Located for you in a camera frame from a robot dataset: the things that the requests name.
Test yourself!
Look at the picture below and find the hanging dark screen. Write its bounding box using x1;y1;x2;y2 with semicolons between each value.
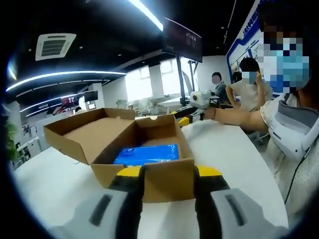
163;16;203;63

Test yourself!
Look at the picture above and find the black screen stand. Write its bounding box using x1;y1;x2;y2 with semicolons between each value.
175;55;199;108

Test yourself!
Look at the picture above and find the brown cardboard shoe box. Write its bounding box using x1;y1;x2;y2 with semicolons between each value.
43;107;196;204

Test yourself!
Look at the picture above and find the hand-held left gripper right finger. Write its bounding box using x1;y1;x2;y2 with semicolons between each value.
193;165;289;239

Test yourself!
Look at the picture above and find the white ceiling light strip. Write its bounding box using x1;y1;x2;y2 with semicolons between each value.
7;59;18;81
127;0;164;32
5;70;127;92

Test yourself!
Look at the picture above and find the blue soft packet item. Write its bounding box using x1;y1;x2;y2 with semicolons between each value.
113;142;180;166

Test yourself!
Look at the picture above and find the dark computer monitor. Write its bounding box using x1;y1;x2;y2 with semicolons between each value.
84;90;99;103

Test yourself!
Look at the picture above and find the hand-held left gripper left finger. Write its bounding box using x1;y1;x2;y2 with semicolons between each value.
48;165;147;239

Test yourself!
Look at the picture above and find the ceiling air conditioner unit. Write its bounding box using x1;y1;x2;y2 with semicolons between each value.
34;32;77;62

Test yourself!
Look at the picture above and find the person in blue mask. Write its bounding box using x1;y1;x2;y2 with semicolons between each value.
259;93;319;225

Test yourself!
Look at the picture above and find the white grey wearable device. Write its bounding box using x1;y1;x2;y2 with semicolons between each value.
267;99;319;162

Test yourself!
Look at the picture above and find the blue white wall poster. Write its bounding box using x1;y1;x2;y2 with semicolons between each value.
225;0;265;84

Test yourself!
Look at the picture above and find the person's head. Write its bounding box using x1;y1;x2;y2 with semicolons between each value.
258;0;319;108

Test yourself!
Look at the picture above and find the black wearable device cable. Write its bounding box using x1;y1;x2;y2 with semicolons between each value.
284;146;312;205

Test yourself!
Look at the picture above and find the green leafy plant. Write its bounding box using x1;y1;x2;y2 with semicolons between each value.
3;119;20;161

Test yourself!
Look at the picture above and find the red display screen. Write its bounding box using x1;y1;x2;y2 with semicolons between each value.
60;96;79;107

